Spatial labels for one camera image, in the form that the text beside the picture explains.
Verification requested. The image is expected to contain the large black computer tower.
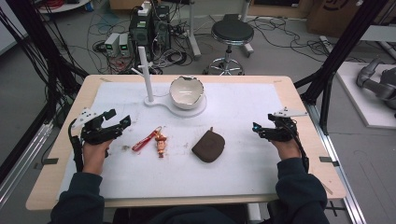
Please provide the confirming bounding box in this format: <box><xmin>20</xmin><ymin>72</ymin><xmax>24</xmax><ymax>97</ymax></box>
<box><xmin>128</xmin><ymin>7</ymin><xmax>156</xmax><ymax>62</ymax></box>

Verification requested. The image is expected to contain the white eggshell-shaped bowl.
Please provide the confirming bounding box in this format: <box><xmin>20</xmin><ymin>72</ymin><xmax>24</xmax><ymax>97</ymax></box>
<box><xmin>168</xmin><ymin>75</ymin><xmax>205</xmax><ymax>110</ymax></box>

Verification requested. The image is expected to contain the grey floor power strip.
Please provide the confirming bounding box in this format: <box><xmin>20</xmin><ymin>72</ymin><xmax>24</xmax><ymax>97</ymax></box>
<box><xmin>318</xmin><ymin>35</ymin><xmax>336</xmax><ymax>54</ymax></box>

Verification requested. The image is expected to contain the small black computer tower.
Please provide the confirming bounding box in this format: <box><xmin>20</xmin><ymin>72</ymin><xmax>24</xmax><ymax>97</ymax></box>
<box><xmin>153</xmin><ymin>5</ymin><xmax>172</xmax><ymax>51</ymax></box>

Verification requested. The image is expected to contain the person's torso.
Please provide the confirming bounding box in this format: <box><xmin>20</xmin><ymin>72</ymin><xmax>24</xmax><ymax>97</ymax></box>
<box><xmin>111</xmin><ymin>204</ymin><xmax>250</xmax><ymax>224</ymax></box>

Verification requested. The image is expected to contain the round white table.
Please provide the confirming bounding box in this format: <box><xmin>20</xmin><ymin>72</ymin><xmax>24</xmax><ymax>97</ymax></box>
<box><xmin>36</xmin><ymin>0</ymin><xmax>92</xmax><ymax>15</ymax></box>

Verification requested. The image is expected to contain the red strap doll keychain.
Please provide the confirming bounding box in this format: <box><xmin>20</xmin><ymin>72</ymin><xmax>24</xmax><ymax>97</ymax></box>
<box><xmin>131</xmin><ymin>125</ymin><xmax>169</xmax><ymax>160</ymax></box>

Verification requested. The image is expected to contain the brown pouch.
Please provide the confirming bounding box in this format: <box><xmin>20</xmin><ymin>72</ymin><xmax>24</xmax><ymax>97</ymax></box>
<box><xmin>191</xmin><ymin>126</ymin><xmax>226</xmax><ymax>164</ymax></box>

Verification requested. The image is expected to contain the long black floor cable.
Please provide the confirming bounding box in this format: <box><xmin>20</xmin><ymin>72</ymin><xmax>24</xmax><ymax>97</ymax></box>
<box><xmin>248</xmin><ymin>16</ymin><xmax>368</xmax><ymax>63</ymax></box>

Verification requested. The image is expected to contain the white floor board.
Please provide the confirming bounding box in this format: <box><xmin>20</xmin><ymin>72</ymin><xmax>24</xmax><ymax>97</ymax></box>
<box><xmin>335</xmin><ymin>61</ymin><xmax>396</xmax><ymax>131</ymax></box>

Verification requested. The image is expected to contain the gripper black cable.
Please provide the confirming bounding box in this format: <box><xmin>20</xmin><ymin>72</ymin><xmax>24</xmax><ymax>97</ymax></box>
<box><xmin>288</xmin><ymin>122</ymin><xmax>310</xmax><ymax>174</ymax></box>
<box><xmin>67</xmin><ymin>119</ymin><xmax>85</xmax><ymax>174</ymax></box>

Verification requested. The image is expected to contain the person's left hand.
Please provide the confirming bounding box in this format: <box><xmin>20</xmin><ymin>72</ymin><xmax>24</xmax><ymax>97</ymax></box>
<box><xmin>80</xmin><ymin>137</ymin><xmax>115</xmax><ymax>175</ymax></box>

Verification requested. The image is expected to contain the white hanger stand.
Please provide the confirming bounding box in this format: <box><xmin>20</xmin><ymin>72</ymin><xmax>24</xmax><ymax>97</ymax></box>
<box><xmin>130</xmin><ymin>46</ymin><xmax>208</xmax><ymax>119</ymax></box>

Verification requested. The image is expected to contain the dark tape strip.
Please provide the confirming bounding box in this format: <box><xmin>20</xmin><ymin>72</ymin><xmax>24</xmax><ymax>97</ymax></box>
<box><xmin>318</xmin><ymin>156</ymin><xmax>341</xmax><ymax>168</ymax></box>
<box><xmin>33</xmin><ymin>157</ymin><xmax>60</xmax><ymax>171</ymax></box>

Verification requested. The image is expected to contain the white desk leg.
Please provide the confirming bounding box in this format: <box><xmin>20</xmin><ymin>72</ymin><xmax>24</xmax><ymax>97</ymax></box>
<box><xmin>186</xmin><ymin>0</ymin><xmax>203</xmax><ymax>61</ymax></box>
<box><xmin>238</xmin><ymin>0</ymin><xmax>255</xmax><ymax>59</ymax></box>

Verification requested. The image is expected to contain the white power strip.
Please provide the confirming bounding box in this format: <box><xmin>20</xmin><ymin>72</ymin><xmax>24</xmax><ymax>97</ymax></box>
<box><xmin>136</xmin><ymin>1</ymin><xmax>153</xmax><ymax>18</ymax></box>

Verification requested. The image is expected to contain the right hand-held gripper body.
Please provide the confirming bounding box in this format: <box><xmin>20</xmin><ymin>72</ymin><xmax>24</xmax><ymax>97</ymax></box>
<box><xmin>267</xmin><ymin>106</ymin><xmax>309</xmax><ymax>143</ymax></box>

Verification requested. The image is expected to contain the black round stool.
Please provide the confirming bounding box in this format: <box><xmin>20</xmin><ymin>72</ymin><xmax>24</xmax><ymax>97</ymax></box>
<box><xmin>203</xmin><ymin>18</ymin><xmax>255</xmax><ymax>77</ymax></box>

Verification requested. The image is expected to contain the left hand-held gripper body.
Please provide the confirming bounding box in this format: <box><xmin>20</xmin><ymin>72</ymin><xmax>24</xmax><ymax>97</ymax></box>
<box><xmin>72</xmin><ymin>106</ymin><xmax>124</xmax><ymax>146</ymax></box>

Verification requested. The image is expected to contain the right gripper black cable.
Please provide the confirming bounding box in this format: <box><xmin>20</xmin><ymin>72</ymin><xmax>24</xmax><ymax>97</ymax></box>
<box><xmin>288</xmin><ymin>122</ymin><xmax>310</xmax><ymax>174</ymax></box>

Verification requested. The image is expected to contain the person's right hand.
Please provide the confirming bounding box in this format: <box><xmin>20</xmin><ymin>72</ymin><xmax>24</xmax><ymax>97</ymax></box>
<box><xmin>268</xmin><ymin>137</ymin><xmax>303</xmax><ymax>161</ymax></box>

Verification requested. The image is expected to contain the grey power supply unit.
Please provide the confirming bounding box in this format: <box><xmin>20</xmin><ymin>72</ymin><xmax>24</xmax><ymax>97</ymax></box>
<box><xmin>119</xmin><ymin>33</ymin><xmax>133</xmax><ymax>58</ymax></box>
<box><xmin>104</xmin><ymin>32</ymin><xmax>121</xmax><ymax>58</ymax></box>

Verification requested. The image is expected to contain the cardboard box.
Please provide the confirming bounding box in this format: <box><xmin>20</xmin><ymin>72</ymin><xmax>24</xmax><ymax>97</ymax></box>
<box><xmin>305</xmin><ymin>0</ymin><xmax>396</xmax><ymax>39</ymax></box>

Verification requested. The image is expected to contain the white table mat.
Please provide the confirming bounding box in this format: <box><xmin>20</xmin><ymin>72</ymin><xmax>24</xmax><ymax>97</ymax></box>
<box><xmin>56</xmin><ymin>81</ymin><xmax>287</xmax><ymax>201</ymax></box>

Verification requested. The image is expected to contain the aluminium rail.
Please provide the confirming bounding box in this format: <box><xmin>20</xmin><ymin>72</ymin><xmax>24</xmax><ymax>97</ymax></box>
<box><xmin>303</xmin><ymin>102</ymin><xmax>368</xmax><ymax>224</ymax></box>
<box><xmin>0</xmin><ymin>120</ymin><xmax>54</xmax><ymax>208</ymax></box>

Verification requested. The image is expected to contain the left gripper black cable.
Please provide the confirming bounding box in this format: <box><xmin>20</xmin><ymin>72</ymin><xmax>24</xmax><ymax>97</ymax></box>
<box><xmin>67</xmin><ymin>119</ymin><xmax>85</xmax><ymax>174</ymax></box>

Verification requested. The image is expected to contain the tangle of floor cables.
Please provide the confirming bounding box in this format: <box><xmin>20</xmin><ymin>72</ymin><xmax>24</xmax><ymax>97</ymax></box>
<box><xmin>87</xmin><ymin>12</ymin><xmax>195</xmax><ymax>76</ymax></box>

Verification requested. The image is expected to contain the black frame post with cables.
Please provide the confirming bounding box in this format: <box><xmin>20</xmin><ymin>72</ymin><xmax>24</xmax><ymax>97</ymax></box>
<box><xmin>0</xmin><ymin>0</ymin><xmax>90</xmax><ymax>125</ymax></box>

